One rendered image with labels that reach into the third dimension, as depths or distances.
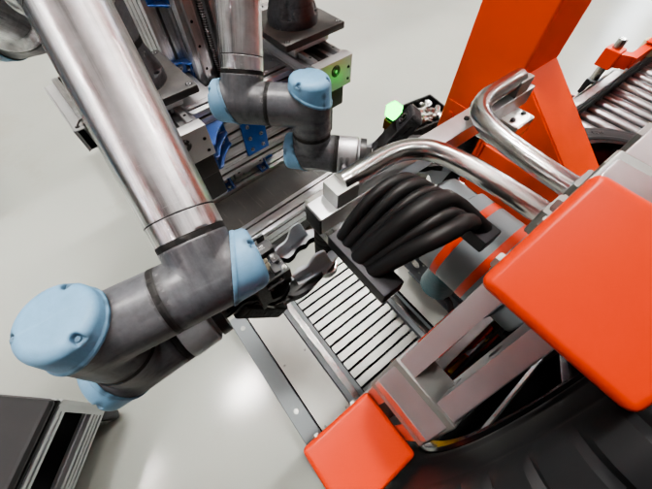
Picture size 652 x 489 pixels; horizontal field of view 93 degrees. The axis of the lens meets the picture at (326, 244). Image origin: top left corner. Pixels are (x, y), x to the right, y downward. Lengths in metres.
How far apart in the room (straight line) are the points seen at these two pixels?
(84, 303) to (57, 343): 0.04
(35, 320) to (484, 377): 0.36
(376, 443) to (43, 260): 1.77
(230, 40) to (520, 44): 0.60
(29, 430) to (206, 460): 0.50
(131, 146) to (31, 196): 1.93
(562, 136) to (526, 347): 0.75
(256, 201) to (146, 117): 1.07
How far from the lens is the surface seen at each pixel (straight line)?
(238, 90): 0.61
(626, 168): 0.28
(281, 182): 1.45
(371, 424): 0.38
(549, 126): 0.93
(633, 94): 2.47
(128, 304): 0.35
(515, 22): 0.89
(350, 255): 0.32
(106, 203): 1.99
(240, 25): 0.62
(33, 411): 1.20
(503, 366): 0.27
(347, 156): 0.64
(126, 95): 0.36
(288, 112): 0.59
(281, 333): 1.24
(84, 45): 0.39
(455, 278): 0.48
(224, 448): 1.31
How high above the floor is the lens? 1.26
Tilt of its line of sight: 58 degrees down
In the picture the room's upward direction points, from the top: straight up
